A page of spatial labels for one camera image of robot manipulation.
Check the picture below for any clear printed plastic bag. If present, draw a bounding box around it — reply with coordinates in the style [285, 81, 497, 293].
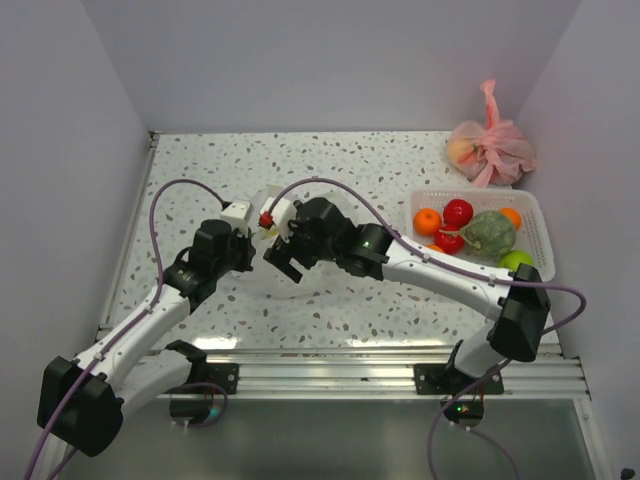
[234, 185, 345, 299]

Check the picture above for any orange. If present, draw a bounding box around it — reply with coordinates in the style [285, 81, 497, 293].
[426, 244, 446, 253]
[500, 208, 522, 231]
[412, 208, 442, 237]

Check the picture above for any red fruit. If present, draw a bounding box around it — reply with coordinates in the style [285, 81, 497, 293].
[434, 225, 466, 255]
[442, 199, 474, 228]

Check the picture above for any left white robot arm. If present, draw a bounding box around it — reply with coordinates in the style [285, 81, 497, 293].
[37, 216, 256, 457]

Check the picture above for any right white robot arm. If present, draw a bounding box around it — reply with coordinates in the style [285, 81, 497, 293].
[258, 197, 550, 393]

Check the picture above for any peach in pink bag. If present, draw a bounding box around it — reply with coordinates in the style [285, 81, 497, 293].
[446, 138, 476, 166]

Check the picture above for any pink plastic bag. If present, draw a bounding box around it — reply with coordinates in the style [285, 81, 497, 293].
[445, 79, 537, 188]

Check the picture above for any orange in basket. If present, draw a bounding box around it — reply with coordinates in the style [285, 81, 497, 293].
[500, 208, 522, 231]

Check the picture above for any green apple in basket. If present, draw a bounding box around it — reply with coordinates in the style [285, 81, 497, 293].
[499, 250, 534, 271]

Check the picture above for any white plastic basket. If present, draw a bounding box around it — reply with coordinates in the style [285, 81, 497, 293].
[404, 187, 556, 282]

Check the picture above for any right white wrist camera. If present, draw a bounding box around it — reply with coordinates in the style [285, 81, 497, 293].
[258, 197, 297, 242]

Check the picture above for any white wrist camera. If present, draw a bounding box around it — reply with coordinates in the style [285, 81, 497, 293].
[220, 199, 253, 230]
[258, 197, 297, 242]

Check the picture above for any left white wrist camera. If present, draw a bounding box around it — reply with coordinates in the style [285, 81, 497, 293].
[220, 199, 253, 230]

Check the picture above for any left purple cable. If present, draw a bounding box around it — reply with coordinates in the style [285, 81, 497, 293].
[22, 178, 231, 480]

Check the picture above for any aluminium mounting rail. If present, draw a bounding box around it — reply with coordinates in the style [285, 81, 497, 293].
[207, 345, 590, 400]

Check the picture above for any left black base bracket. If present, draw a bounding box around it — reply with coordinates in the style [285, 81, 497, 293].
[171, 363, 240, 395]

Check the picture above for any black base bracket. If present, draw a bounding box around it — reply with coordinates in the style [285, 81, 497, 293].
[413, 363, 505, 396]
[171, 363, 240, 395]

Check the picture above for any right black base bracket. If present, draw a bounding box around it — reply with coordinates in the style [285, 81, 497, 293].
[413, 363, 505, 396]

